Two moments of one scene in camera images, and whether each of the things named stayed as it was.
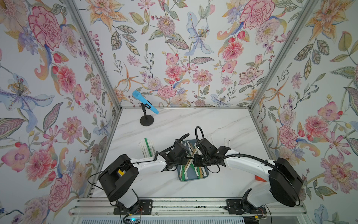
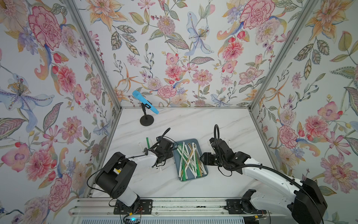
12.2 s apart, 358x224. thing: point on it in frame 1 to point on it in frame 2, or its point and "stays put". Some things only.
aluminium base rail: (105, 207) stays put
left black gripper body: (183, 159) to (167, 155)
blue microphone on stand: (139, 95) stays put
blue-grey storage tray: (188, 171) stays put
